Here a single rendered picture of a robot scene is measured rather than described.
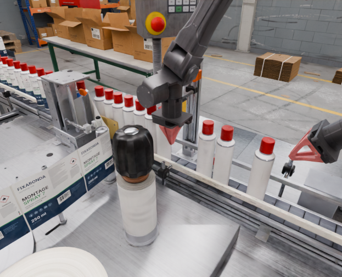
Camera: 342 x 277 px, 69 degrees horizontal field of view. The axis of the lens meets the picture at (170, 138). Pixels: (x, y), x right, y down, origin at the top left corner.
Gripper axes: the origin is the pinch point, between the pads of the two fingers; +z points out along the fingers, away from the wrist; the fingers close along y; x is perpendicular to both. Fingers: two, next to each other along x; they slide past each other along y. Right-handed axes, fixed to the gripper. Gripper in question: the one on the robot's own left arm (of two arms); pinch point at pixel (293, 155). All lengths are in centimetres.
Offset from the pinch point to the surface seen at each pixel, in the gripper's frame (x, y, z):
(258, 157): -3.9, 2.5, 6.6
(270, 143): -5.4, 1.3, 2.2
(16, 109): -89, 10, 106
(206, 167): -8.5, 2.9, 23.6
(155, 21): -48.9, 1.8, 6.4
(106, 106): -47, 4, 45
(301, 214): 16.7, -1.9, 10.2
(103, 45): -159, -128, 168
